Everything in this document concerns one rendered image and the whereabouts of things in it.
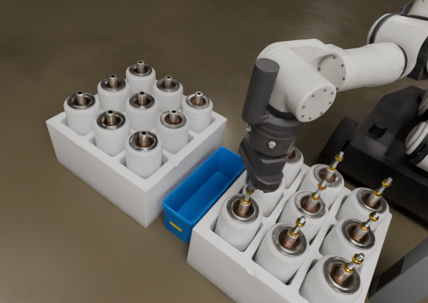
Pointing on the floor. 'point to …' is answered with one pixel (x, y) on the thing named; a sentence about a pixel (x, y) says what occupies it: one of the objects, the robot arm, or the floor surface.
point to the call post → (404, 279)
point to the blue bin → (200, 191)
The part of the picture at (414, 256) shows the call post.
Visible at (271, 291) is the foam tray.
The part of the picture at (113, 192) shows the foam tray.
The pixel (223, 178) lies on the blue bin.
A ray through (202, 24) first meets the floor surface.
